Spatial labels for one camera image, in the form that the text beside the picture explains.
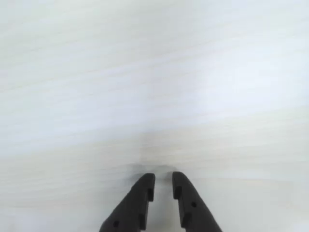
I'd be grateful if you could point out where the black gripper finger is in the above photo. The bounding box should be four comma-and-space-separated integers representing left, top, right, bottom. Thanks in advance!
98, 173, 156, 232
172, 171, 223, 232

